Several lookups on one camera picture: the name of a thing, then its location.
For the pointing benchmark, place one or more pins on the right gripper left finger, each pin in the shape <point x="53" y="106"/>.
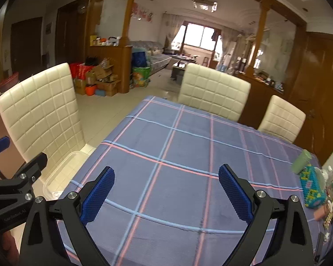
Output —
<point x="42" y="243"/>

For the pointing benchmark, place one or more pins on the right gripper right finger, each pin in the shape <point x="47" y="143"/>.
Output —
<point x="291" y="242"/>

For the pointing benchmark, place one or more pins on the cream chair at left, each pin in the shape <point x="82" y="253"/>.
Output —
<point x="41" y="116"/>

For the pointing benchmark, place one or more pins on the cream chair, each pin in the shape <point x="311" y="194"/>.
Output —
<point x="213" y="91"/>
<point x="282" y="119"/>
<point x="41" y="116"/>

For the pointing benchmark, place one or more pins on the beaded tissue box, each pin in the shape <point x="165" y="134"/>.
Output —
<point x="314" y="196"/>

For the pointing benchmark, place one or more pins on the green plastic cup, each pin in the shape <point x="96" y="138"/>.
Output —
<point x="301" y="162"/>

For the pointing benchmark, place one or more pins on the orange bucket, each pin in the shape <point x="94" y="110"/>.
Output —
<point x="90" y="90"/>

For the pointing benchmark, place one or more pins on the cardboard boxes pile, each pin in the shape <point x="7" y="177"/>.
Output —
<point x="93" y="72"/>

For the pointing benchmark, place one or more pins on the blue plaid tablecloth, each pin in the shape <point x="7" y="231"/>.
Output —
<point x="167" y="206"/>

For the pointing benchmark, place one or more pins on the cream chair right far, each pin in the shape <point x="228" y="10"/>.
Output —
<point x="282" y="119"/>

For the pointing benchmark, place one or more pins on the wooden partition counter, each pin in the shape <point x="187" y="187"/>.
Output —
<point x="120" y="57"/>

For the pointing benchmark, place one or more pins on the green printed bag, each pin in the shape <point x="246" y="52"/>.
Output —
<point x="140" y="76"/>

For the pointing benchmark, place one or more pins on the brown wooden door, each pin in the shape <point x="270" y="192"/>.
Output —
<point x="313" y="94"/>

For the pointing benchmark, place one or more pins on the cream chair middle far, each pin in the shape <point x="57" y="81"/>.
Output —
<point x="213" y="91"/>

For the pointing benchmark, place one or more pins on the grey sofa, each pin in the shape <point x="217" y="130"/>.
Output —
<point x="153" y="50"/>

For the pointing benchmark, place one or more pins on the coffee table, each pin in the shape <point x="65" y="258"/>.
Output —
<point x="178" y="69"/>

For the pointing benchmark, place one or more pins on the window with curtains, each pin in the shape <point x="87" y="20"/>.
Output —
<point x="177" y="33"/>

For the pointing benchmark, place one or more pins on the ceiling lamp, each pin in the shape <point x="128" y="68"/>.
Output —
<point x="209" y="6"/>

